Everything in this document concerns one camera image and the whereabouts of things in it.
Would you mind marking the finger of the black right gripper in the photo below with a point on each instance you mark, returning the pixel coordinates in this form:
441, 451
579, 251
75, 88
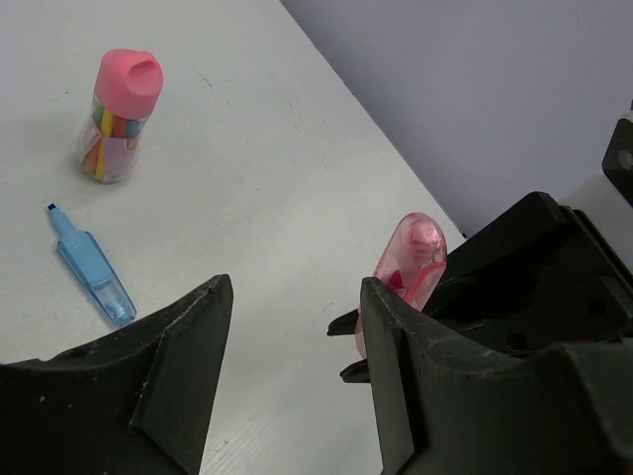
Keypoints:
356, 373
345, 324

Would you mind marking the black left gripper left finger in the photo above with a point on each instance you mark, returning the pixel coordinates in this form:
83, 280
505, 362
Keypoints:
136, 401

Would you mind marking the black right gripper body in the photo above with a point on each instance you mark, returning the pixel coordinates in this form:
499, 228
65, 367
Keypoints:
538, 274

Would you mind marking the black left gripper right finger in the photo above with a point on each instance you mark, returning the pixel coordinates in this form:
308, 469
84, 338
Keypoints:
445, 404

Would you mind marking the pink correction tape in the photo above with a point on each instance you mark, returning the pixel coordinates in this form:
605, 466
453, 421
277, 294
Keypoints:
414, 259

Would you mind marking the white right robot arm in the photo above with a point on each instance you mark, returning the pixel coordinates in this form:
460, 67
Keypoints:
607, 202

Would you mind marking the blue correction tape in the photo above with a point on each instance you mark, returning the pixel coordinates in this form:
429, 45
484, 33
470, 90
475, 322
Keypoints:
90, 266

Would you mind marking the pink glue stick bottle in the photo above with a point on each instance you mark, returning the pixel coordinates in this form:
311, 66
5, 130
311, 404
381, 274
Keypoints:
126, 90

